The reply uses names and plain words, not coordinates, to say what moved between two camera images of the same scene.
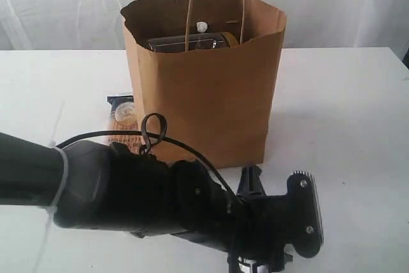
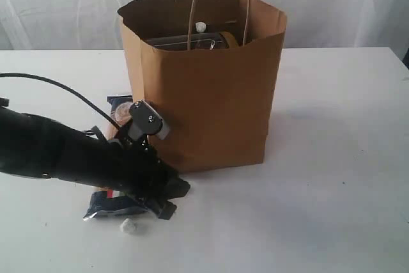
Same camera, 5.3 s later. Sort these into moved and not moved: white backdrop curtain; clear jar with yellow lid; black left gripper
Moved: black left gripper
Not moved: clear jar with yellow lid; white backdrop curtain
